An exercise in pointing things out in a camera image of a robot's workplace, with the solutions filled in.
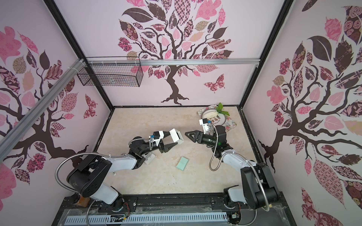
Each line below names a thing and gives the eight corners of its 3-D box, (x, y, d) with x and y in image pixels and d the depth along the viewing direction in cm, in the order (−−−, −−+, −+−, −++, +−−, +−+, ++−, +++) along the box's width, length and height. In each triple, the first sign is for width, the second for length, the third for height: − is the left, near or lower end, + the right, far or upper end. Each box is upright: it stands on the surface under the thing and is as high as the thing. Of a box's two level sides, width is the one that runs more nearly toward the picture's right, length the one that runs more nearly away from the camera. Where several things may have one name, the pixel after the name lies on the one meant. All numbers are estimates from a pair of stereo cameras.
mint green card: (176, 167, 88) (176, 166, 86) (181, 158, 93) (181, 156, 90) (183, 171, 87) (183, 169, 85) (188, 161, 91) (188, 159, 89)
